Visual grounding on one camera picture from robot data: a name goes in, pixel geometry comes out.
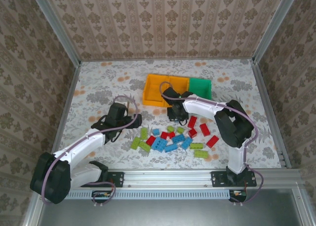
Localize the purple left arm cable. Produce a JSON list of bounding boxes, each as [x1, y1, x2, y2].
[[40, 95, 140, 210]]

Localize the floral patterned table cover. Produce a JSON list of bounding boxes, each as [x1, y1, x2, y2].
[[53, 58, 283, 170]]

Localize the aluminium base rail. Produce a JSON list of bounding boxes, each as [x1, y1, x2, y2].
[[70, 168, 303, 191]]

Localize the aluminium frame post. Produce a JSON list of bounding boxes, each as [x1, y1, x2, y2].
[[252, 0, 301, 64], [29, 0, 82, 65]]

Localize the thin aluminium rail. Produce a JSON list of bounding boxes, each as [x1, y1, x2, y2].
[[80, 57, 254, 63]]

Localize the white slotted cable duct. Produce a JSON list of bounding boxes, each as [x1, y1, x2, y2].
[[64, 189, 232, 200]]

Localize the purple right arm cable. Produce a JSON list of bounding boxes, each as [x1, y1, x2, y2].
[[159, 81, 264, 207]]

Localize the grey metal base panel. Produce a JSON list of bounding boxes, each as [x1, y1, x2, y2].
[[22, 188, 316, 226]]

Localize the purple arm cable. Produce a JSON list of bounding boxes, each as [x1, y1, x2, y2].
[[40, 95, 140, 210], [159, 81, 264, 207]]

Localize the green plastic bin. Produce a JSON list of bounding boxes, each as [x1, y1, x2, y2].
[[189, 77, 213, 101]]

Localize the aluminium side rail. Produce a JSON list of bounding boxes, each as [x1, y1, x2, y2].
[[50, 62, 82, 155], [249, 59, 292, 170]]

